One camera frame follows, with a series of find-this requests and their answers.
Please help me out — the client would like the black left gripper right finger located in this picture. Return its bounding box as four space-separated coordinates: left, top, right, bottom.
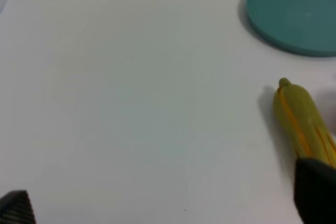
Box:
293 158 335 224

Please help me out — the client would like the teal round plate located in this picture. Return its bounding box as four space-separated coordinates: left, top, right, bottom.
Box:
246 0 335 58

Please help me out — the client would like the toy corn cob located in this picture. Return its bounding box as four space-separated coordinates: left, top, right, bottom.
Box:
272 78 335 168

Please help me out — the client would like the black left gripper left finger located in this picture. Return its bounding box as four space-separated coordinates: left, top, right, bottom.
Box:
0 190 36 224

